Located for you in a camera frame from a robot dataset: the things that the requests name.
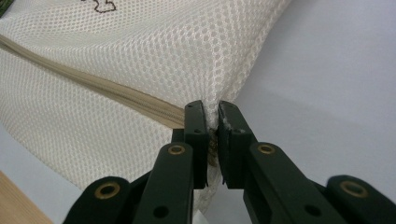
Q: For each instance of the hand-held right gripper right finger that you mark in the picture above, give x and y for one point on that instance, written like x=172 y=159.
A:
x=233 y=149

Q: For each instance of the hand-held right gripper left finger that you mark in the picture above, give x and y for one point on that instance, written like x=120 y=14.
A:
x=197 y=143

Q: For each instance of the white cloth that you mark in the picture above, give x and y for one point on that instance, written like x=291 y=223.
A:
x=140 y=56

